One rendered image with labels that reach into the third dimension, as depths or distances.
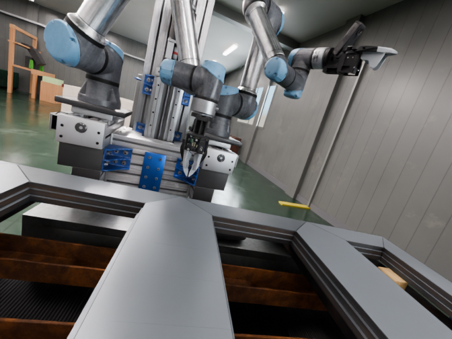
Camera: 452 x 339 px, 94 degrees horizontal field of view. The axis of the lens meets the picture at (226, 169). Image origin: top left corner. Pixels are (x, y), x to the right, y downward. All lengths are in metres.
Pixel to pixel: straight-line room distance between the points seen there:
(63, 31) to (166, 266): 0.72
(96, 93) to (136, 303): 0.77
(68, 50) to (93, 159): 0.35
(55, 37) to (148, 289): 0.75
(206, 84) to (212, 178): 0.42
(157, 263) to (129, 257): 0.05
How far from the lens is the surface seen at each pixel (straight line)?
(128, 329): 0.33
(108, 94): 0.96
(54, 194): 0.65
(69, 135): 0.86
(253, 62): 1.13
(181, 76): 0.69
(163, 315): 0.34
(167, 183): 0.99
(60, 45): 0.87
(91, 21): 0.86
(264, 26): 0.99
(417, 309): 0.65
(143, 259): 0.41
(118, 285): 0.37
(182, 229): 0.50
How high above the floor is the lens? 1.11
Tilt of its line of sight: 13 degrees down
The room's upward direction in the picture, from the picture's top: 16 degrees clockwise
